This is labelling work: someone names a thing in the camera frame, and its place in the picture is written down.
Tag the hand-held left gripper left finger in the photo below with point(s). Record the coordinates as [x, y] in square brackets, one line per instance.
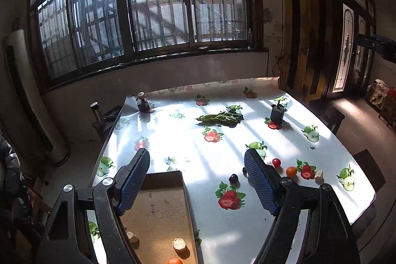
[133, 186]

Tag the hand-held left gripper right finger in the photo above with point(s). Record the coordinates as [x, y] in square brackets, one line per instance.
[261, 186]

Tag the dark purple plum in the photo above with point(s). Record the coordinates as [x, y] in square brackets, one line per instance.
[233, 178]

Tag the small orange mandarin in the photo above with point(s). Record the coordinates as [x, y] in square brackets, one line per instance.
[175, 261]
[291, 171]

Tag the shallow cardboard box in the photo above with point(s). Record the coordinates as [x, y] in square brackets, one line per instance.
[161, 205]

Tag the red cherry tomato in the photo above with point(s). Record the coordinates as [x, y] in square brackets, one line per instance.
[276, 162]

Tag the wooden door with glass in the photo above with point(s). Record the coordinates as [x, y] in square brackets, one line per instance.
[348, 44]

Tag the pile of clothes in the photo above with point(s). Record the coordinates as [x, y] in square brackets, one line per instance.
[377, 92]

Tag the small tan chunk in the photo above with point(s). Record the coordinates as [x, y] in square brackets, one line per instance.
[133, 237]

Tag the fruit-print plastic tablecloth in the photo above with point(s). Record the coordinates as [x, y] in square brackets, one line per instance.
[216, 152]

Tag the dark wooden stool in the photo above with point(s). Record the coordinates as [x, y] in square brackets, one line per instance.
[109, 120]
[332, 117]

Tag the black plant pot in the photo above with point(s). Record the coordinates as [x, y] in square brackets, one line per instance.
[276, 117]

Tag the leafy green vegetable bunch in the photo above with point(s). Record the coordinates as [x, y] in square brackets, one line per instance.
[229, 118]

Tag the steel thermos flask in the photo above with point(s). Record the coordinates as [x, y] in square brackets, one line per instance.
[96, 113]

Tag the dark bottle with cork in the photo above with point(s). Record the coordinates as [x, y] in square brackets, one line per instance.
[144, 104]

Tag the dark wooden chair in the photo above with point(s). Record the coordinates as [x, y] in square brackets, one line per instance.
[369, 169]

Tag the dark jacket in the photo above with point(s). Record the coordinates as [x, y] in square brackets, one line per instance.
[12, 183]

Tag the small bottle on windowsill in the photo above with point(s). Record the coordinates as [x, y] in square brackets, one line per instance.
[249, 38]

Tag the large barred window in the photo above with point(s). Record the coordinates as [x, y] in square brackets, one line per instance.
[120, 4]

